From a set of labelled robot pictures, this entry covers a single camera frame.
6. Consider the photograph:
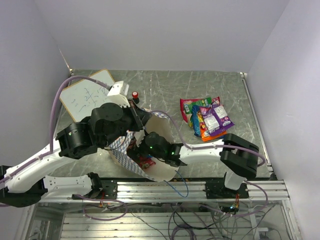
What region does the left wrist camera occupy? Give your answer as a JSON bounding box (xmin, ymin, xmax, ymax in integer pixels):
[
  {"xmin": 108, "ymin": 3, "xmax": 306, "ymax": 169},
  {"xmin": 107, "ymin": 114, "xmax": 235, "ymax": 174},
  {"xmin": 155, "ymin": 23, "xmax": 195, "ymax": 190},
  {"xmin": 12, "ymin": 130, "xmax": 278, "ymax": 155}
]
[{"xmin": 107, "ymin": 81, "xmax": 130, "ymax": 108}]

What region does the blue Slendy snack bag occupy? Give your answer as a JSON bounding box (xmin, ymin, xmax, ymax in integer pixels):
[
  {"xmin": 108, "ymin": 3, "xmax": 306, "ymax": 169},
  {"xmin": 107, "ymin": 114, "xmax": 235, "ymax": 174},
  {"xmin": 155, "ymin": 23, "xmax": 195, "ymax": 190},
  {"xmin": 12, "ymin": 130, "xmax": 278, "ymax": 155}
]
[{"xmin": 190, "ymin": 105, "xmax": 208, "ymax": 138}]

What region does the red snack bag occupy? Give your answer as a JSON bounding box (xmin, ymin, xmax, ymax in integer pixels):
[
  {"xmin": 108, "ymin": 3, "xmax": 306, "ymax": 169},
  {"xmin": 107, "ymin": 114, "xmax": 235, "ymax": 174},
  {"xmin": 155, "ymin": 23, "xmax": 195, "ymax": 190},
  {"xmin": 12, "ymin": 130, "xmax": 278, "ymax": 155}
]
[{"xmin": 179, "ymin": 96, "xmax": 220, "ymax": 125}]

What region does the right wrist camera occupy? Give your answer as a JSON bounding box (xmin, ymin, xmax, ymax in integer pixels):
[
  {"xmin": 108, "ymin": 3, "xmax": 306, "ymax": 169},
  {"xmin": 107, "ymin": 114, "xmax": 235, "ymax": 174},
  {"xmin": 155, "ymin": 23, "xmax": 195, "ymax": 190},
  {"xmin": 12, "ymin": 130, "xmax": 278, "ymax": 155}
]
[{"xmin": 133, "ymin": 129, "xmax": 146, "ymax": 147}]

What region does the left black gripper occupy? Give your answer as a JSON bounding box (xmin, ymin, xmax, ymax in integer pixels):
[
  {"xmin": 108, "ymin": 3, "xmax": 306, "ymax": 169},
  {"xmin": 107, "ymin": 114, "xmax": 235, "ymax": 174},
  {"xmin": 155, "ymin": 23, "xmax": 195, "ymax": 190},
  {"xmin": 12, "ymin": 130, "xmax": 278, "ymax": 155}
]
[{"xmin": 101, "ymin": 98, "xmax": 153, "ymax": 147}]

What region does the purple snack packet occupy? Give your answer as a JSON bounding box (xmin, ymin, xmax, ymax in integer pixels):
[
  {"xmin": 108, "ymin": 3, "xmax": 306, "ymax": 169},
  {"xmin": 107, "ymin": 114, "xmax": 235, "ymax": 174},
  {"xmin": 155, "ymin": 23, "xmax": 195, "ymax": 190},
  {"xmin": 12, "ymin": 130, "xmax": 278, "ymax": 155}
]
[{"xmin": 199, "ymin": 102, "xmax": 235, "ymax": 137}]

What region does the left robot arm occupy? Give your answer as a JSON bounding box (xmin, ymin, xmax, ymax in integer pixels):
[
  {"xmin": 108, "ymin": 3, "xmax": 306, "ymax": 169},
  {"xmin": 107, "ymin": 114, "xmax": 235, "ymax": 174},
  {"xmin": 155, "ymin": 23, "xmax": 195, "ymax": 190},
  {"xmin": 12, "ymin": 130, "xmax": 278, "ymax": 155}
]
[{"xmin": 0, "ymin": 100, "xmax": 154, "ymax": 208}]

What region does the green snack bag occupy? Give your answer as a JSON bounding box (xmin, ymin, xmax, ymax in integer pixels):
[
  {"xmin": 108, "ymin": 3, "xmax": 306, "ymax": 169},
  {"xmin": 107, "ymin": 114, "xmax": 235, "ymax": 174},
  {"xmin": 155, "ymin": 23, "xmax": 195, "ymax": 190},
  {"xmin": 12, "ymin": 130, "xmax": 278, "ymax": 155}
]
[{"xmin": 183, "ymin": 97, "xmax": 212, "ymax": 114}]

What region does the red marker cap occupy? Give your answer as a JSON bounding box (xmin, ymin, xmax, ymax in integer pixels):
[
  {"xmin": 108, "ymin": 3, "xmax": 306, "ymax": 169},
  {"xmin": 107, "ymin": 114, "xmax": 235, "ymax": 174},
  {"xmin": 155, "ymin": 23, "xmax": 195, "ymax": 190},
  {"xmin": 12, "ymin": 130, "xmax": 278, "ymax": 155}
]
[{"xmin": 131, "ymin": 91, "xmax": 140, "ymax": 104}]

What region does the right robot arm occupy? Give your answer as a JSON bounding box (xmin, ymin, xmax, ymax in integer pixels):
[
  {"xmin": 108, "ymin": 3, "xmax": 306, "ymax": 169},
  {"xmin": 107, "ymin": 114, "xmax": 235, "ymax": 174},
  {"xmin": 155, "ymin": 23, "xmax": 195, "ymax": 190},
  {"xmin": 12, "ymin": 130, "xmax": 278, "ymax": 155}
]
[{"xmin": 127, "ymin": 132, "xmax": 260, "ymax": 198}]

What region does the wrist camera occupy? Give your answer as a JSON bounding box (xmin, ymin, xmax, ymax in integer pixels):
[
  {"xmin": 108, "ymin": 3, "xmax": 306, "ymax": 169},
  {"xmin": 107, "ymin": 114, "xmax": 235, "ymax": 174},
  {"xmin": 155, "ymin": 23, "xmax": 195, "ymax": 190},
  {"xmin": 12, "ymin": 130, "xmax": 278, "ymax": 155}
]
[
  {"xmin": 107, "ymin": 81, "xmax": 130, "ymax": 108},
  {"xmin": 133, "ymin": 129, "xmax": 146, "ymax": 147}
]

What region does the aluminium rail frame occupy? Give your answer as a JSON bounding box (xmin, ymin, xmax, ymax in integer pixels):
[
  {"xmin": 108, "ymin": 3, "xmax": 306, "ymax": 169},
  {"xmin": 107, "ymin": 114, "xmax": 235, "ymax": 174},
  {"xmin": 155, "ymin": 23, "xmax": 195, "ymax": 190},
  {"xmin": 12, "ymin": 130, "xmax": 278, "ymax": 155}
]
[{"xmin": 18, "ymin": 178, "xmax": 302, "ymax": 240}]

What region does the red candy packet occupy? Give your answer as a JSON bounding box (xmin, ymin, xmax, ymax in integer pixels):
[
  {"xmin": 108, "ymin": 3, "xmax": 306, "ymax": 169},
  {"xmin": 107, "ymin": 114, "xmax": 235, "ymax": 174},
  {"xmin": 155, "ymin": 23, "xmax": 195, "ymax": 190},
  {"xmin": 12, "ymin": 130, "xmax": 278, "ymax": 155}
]
[{"xmin": 137, "ymin": 156, "xmax": 156, "ymax": 170}]

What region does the small whiteboard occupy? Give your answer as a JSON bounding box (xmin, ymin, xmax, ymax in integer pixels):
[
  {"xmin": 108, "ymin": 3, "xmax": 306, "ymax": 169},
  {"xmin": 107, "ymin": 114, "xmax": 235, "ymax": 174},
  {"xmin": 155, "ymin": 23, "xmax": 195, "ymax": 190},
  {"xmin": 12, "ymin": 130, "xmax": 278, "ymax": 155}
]
[{"xmin": 59, "ymin": 78, "xmax": 109, "ymax": 122}]

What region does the checkered paper bag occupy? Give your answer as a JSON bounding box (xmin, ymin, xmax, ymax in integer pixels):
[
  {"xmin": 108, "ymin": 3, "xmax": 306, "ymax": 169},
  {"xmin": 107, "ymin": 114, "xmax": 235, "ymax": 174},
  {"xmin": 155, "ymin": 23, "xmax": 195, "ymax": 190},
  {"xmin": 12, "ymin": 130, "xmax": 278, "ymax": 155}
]
[{"xmin": 106, "ymin": 109, "xmax": 185, "ymax": 183}]

